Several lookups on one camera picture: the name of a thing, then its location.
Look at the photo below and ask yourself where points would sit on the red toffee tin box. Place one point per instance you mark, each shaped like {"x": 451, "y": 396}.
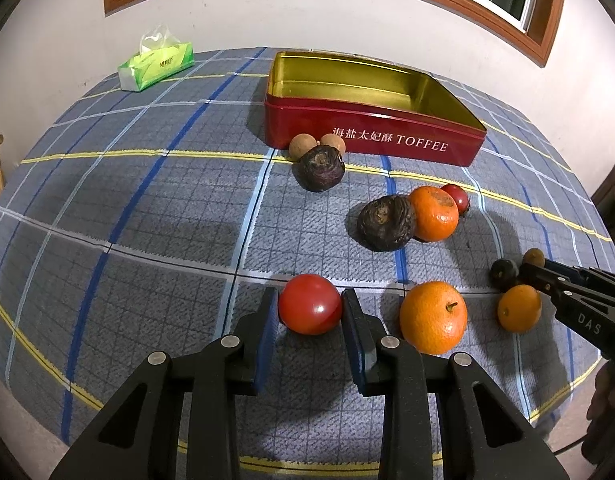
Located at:
{"x": 375, "y": 107}

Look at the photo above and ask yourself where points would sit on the orange mandarin with stem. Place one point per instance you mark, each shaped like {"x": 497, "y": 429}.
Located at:
{"x": 433, "y": 317}

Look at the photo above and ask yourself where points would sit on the brown kiwi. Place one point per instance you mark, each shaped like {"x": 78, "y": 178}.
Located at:
{"x": 534, "y": 256}

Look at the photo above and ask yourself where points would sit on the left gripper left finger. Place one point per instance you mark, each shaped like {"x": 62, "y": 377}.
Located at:
{"x": 179, "y": 406}

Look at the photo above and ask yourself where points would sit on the brown longan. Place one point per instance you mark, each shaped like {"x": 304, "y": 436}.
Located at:
{"x": 334, "y": 141}
{"x": 301, "y": 144}

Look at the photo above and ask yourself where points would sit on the small black plum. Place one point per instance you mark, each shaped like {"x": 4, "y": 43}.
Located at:
{"x": 503, "y": 274}

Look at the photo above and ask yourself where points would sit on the red tomato with calyx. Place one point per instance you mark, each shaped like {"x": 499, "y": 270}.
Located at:
{"x": 460, "y": 197}

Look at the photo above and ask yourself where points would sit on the smooth red tomato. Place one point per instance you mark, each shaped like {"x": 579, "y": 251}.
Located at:
{"x": 310, "y": 305}

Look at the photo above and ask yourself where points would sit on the dark wrinkled passion fruit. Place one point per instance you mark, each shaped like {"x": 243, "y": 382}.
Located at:
{"x": 320, "y": 168}
{"x": 386, "y": 224}

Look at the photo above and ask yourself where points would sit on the person right hand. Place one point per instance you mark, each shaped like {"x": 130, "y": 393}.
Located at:
{"x": 599, "y": 442}

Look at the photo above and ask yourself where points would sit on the blue plaid tablecloth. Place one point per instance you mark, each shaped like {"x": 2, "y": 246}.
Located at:
{"x": 154, "y": 220}

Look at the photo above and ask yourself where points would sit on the green tissue pack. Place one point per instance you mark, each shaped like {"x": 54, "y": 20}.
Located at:
{"x": 159, "y": 56}

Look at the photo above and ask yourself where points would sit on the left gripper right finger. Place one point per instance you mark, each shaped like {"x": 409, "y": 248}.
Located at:
{"x": 482, "y": 433}

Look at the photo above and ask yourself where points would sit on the smooth oval orange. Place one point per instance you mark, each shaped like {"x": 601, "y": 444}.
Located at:
{"x": 519, "y": 309}

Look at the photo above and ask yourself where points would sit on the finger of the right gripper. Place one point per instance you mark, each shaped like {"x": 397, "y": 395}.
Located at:
{"x": 547, "y": 279}
{"x": 588, "y": 277}

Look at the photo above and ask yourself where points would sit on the orange mandarin with blemish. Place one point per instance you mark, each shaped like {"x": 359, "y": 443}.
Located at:
{"x": 436, "y": 213}

